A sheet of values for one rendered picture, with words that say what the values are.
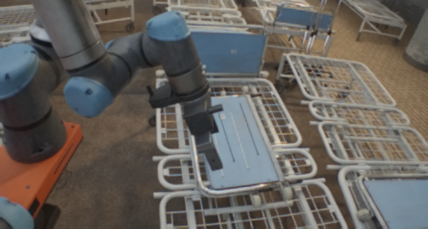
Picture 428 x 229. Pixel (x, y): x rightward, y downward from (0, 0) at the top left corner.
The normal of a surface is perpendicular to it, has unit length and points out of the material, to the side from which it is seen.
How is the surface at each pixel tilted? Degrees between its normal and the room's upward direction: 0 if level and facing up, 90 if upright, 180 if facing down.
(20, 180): 0
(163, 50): 90
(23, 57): 7
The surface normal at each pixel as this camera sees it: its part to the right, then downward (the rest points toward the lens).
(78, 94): -0.25, 0.59
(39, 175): 0.11, -0.77
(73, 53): 0.17, 0.51
